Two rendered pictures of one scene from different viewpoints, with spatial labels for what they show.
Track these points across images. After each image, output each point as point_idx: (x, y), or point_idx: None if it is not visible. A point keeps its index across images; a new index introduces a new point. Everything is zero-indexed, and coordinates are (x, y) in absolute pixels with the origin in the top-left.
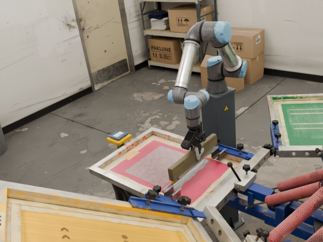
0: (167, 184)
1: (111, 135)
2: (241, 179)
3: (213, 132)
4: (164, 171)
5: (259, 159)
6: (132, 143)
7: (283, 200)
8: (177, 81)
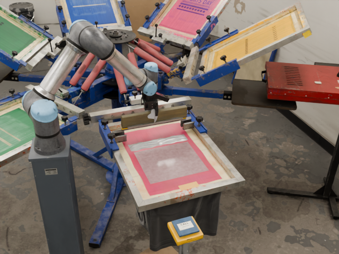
0: (180, 141)
1: (195, 229)
2: None
3: (73, 187)
4: (173, 153)
5: (107, 110)
6: (180, 191)
7: None
8: (143, 74)
